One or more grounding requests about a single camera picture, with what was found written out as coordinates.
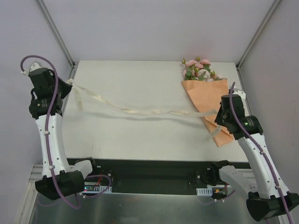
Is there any right aluminium frame post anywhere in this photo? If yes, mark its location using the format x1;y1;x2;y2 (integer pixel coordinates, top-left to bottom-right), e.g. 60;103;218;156
236;0;282;70

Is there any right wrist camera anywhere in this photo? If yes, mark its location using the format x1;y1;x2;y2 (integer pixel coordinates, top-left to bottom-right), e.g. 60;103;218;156
229;88;246;101

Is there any pink fake flower stem one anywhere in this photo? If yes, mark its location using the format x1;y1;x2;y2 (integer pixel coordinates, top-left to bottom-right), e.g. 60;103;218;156
195;56;211;72

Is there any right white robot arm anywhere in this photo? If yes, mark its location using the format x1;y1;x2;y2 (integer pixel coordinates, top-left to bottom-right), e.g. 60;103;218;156
210;94;299;224

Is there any pink fake flower stem three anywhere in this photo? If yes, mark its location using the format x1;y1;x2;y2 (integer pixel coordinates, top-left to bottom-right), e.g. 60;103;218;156
207;71;225;82

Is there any aluminium frame post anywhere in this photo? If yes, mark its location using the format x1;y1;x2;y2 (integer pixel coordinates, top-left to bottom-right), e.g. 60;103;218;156
236;0;282;70
35;0;75;67

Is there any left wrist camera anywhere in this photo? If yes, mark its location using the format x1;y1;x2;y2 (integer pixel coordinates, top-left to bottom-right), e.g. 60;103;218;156
21;61;43;76

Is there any pink fake flower stem four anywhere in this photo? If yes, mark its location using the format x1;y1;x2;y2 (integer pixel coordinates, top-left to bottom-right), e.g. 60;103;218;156
195;69;210;81

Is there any kraft wrapping paper sheet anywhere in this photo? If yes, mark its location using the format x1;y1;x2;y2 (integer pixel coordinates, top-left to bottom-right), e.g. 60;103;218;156
181;79;234;147

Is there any white cable duct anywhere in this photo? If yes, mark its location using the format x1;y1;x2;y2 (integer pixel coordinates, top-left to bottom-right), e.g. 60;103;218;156
84;185;112;194
196;188;213;196

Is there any left aluminium frame post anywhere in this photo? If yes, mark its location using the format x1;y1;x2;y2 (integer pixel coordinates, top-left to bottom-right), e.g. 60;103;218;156
35;0;75;67

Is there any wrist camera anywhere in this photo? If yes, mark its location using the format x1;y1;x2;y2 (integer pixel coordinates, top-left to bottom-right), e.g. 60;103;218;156
229;88;246;101
21;61;43;76

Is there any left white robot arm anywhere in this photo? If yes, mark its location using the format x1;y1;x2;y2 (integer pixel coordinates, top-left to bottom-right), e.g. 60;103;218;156
28;68;99;201

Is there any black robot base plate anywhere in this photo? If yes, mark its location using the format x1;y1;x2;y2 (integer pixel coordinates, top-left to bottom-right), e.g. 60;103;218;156
86;159;213;195

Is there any left white cable duct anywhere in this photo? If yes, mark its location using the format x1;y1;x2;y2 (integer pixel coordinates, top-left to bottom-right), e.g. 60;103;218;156
84;185;112;194

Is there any pink fake flower stem two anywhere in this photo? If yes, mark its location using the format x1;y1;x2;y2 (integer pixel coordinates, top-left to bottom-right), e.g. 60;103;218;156
182;58;197;80

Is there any right white cable duct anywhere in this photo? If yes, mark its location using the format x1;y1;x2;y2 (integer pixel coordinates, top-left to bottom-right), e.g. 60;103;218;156
196;188;213;196

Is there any cream ribbon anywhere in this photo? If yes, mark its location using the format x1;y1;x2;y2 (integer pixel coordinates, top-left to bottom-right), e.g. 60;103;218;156
66;78;222;143

